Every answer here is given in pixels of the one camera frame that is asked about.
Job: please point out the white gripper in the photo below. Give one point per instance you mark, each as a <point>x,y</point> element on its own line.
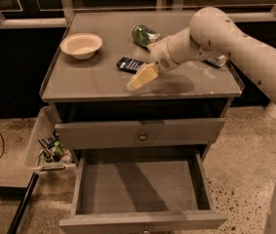
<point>160,55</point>

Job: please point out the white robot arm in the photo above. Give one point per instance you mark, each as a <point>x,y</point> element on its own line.
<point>211,33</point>

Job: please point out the grey drawer cabinet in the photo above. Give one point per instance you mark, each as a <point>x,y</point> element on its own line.
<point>94,90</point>

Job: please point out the round brass drawer knob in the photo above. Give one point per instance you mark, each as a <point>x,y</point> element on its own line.
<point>142,136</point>

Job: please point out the grey upper drawer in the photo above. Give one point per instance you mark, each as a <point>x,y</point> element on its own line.
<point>99,135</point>

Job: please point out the grey open middle drawer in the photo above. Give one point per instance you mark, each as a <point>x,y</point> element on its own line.
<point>141,191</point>

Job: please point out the green crushed soda can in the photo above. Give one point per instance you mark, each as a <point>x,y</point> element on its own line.
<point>144,35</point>

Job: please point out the silver crushed soda can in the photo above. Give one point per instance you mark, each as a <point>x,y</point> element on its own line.
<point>218,61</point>

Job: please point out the snack packets in bin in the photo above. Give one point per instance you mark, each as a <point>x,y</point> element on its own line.
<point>53,151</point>

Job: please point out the clear plastic side bin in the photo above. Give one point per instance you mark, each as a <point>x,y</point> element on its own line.
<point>43,128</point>

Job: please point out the metal railing frame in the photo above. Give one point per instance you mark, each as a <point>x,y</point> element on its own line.
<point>23,13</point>

